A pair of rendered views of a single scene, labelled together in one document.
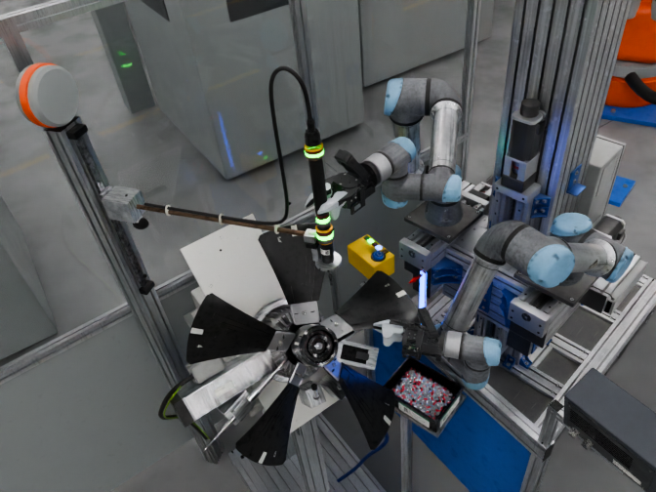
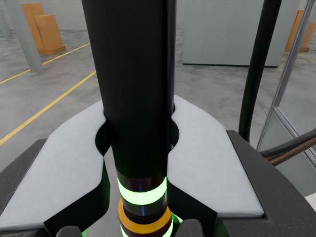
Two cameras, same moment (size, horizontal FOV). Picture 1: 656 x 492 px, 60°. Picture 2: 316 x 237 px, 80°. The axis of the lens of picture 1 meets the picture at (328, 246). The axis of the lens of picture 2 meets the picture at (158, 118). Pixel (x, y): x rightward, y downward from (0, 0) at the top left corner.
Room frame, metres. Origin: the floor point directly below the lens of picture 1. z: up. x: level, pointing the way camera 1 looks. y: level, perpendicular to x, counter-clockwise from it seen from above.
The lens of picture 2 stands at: (1.15, -0.06, 1.72)
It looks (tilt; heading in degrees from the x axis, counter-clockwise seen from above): 33 degrees down; 129
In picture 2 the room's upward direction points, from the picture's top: 2 degrees counter-clockwise
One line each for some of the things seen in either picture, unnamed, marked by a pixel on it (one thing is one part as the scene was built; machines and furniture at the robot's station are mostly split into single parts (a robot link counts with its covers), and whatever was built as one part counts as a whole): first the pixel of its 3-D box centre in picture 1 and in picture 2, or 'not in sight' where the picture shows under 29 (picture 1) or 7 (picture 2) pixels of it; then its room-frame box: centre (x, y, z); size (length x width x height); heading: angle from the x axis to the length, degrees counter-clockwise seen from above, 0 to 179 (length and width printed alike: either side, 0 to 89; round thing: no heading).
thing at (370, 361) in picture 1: (348, 352); not in sight; (1.14, -0.02, 0.98); 0.20 x 0.16 x 0.20; 31
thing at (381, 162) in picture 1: (374, 169); not in sight; (1.22, -0.15, 1.64); 0.08 x 0.05 x 0.08; 41
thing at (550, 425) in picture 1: (550, 424); not in sight; (0.82, -0.58, 0.96); 0.03 x 0.03 x 0.20; 31
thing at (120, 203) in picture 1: (122, 204); not in sight; (1.35, 0.58, 1.54); 0.10 x 0.07 x 0.08; 66
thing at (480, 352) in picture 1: (479, 350); not in sight; (0.95, -0.39, 1.17); 0.11 x 0.08 x 0.09; 68
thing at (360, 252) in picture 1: (371, 260); not in sight; (1.53, -0.15, 1.02); 0.16 x 0.10 x 0.11; 31
